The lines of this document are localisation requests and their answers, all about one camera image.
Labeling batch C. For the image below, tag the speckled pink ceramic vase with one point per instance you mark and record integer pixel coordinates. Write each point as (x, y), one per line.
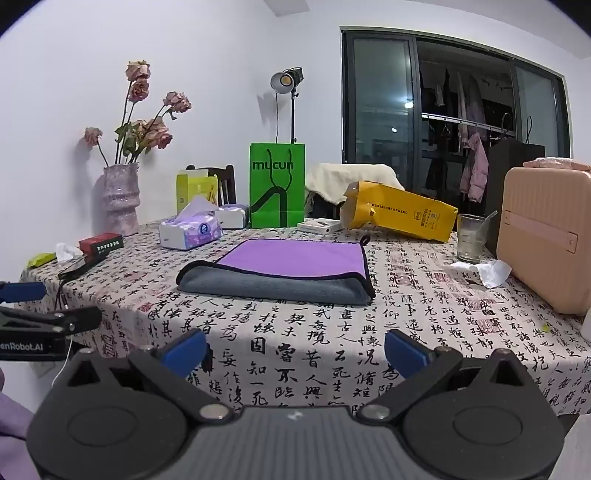
(121, 203)

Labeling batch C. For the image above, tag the cream cloth over chair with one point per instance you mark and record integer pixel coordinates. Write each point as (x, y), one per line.
(341, 177)

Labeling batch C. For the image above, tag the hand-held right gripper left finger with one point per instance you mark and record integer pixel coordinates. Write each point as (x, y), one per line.
(184, 353)

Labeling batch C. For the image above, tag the slim black device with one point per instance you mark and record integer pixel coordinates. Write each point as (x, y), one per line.
(81, 267)

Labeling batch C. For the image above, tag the purple tissue pack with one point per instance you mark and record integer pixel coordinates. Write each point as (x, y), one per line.
(191, 230)

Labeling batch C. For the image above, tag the yellow paper bag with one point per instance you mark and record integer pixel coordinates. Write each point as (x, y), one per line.
(406, 210)

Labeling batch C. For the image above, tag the dried pink roses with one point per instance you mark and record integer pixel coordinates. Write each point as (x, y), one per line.
(138, 90)

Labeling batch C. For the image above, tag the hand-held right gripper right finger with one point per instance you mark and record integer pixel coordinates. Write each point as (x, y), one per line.
(406, 351)

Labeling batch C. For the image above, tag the purple cloth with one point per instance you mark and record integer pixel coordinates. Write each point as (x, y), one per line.
(14, 415)

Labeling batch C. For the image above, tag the black paper bag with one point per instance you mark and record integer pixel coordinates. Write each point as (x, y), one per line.
(508, 161)

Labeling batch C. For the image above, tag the beige suitcase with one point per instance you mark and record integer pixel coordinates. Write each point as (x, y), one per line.
(545, 221)

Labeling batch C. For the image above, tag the pink hanging jacket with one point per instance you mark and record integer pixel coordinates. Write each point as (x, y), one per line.
(475, 166)

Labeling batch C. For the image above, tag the yellow-green carton box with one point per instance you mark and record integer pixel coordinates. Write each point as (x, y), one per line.
(196, 189)

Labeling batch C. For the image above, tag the red and black box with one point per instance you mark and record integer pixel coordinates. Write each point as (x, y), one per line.
(100, 243)

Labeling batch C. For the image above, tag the black framed glass door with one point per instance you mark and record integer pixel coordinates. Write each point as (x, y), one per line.
(378, 92)

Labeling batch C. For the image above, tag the small crumpled white tissue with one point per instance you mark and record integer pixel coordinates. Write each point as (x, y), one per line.
(67, 251)

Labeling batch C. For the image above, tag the pink folded cloth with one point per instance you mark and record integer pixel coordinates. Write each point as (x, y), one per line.
(558, 162)

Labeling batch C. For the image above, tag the white tissue pack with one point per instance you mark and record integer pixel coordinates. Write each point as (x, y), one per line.
(233, 216)

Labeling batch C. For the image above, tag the studio light on stand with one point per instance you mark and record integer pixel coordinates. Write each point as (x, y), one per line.
(287, 79)

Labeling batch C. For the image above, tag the dark wooden chair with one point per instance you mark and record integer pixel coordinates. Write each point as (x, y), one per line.
(227, 182)

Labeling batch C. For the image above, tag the green wrapper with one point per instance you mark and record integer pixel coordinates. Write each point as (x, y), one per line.
(40, 261)

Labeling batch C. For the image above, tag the purple and grey towel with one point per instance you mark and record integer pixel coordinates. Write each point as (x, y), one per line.
(286, 265)

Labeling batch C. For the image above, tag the clear drinking glass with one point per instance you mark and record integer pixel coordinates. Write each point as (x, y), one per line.
(470, 240)

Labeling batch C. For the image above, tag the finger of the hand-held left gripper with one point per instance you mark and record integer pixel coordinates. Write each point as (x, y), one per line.
(23, 291)
(69, 319)

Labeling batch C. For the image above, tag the green paper bag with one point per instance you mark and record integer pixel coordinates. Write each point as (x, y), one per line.
(277, 184)

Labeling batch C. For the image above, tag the metal clothes rail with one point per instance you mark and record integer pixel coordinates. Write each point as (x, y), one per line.
(461, 121)

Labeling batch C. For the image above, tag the small flat white box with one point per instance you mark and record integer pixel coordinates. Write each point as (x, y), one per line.
(318, 226)

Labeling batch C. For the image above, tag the light hanging garment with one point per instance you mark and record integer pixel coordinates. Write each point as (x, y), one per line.
(471, 101)

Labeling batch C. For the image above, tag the large crumpled white tissue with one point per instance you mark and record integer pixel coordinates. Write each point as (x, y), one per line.
(489, 272)

